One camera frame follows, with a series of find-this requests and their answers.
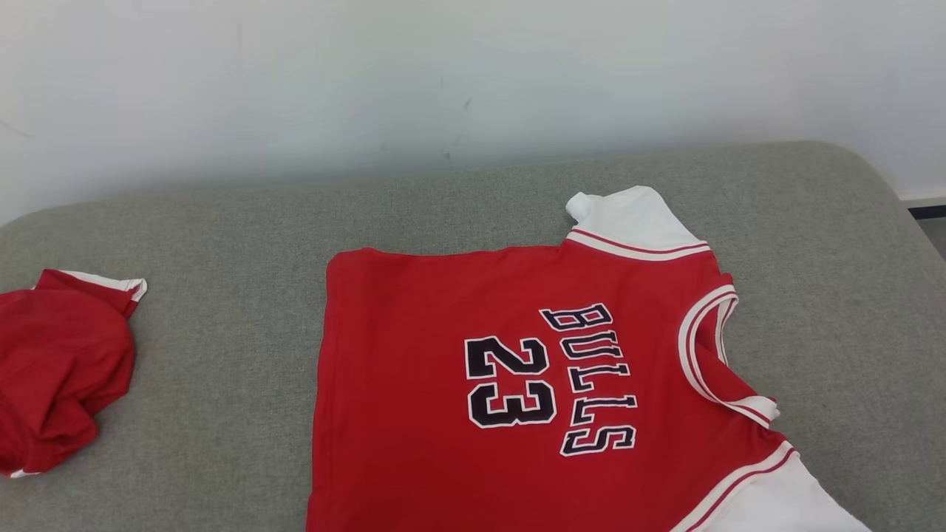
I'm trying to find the dark wall baseboard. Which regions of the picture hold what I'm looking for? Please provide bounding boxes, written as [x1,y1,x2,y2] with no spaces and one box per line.
[897,194,946,220]

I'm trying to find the red shorts with white stripe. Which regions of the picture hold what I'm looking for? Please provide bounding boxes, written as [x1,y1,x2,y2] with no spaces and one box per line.
[0,269,148,479]

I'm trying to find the red Bulls 23 jersey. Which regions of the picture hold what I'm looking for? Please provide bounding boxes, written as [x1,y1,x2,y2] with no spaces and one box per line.
[306,185,874,532]

